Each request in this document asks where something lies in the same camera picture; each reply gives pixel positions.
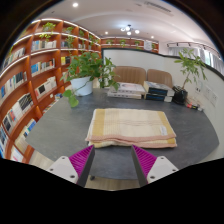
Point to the orange wall shelf with plants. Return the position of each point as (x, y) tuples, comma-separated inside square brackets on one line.
[(128, 42)]

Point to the ceiling air vent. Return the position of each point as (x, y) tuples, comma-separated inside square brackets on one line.
[(158, 7)]

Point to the white flat book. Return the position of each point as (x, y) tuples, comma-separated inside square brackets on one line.
[(123, 95)]

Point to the narrow brown padded chair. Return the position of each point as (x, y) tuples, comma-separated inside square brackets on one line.
[(160, 77)]

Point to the tall plant in black pot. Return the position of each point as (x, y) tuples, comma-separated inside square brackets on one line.
[(180, 95)]

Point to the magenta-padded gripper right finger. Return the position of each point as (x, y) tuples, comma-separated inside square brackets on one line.
[(160, 168)]

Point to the leafy plant in white pot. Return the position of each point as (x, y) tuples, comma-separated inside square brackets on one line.
[(81, 85)]

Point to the white wall socket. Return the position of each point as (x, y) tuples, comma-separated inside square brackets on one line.
[(206, 92), (213, 98)]

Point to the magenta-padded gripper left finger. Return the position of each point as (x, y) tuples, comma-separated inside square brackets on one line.
[(63, 168)]

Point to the small stack of colourful books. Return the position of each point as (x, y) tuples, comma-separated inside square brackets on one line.
[(194, 106)]

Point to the yellow and pink striped towel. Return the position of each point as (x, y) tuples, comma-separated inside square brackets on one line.
[(131, 126)]

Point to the large orange wooden bookshelf unit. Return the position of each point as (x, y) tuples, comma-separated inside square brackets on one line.
[(30, 86)]

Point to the wide brown padded chair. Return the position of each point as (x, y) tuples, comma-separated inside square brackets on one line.
[(130, 74)]

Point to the dark book with white edge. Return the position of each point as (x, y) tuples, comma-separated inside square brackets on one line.
[(158, 97)]

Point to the ceiling lights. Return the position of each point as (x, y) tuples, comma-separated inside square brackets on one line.
[(128, 28)]

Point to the white paper sign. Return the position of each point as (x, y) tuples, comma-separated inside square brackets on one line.
[(148, 45)]

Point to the white window curtain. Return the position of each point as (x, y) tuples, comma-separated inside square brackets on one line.
[(200, 53)]

